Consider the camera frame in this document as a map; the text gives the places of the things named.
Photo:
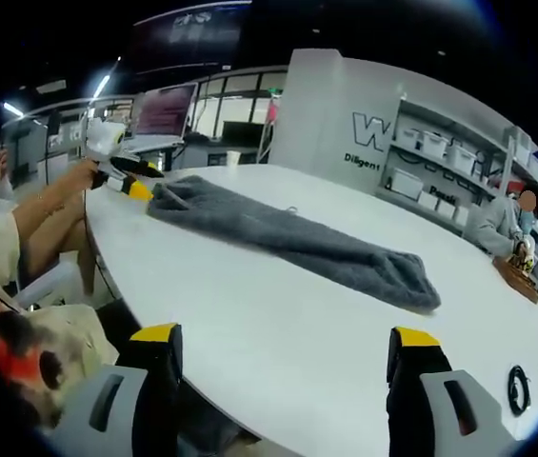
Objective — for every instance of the grey towel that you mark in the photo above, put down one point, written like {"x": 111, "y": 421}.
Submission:
{"x": 297, "y": 238}

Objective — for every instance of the black flat monitor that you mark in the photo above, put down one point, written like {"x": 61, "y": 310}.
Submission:
{"x": 245, "y": 132}

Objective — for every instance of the person's left hand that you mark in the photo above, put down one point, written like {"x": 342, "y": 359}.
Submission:
{"x": 82, "y": 177}

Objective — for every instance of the ceiling strip light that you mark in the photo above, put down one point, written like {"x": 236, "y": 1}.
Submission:
{"x": 13, "y": 108}
{"x": 99, "y": 88}

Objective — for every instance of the large purple display screen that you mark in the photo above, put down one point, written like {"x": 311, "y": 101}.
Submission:
{"x": 166, "y": 110}

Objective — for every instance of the person's bare legs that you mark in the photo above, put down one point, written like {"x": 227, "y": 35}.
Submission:
{"x": 54, "y": 238}

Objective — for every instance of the white paper cup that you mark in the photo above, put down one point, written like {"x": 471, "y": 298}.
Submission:
{"x": 233, "y": 158}

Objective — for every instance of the dark hanging ceiling screen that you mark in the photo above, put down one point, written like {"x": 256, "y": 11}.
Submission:
{"x": 192, "y": 38}

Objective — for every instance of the brown wooden tray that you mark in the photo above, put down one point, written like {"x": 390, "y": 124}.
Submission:
{"x": 518, "y": 283}

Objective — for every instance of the small brown figurine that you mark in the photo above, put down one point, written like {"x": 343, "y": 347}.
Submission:
{"x": 524, "y": 257}

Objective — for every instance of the small black bottle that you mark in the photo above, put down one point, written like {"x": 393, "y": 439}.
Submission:
{"x": 389, "y": 183}

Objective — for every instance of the grey metal shelf rack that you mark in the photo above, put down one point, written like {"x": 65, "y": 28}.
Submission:
{"x": 511, "y": 157}

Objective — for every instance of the rows of white storage boxes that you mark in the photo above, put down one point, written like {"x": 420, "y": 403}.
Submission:
{"x": 432, "y": 143}

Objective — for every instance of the black frame standing desk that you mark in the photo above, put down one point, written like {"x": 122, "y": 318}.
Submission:
{"x": 154, "y": 142}

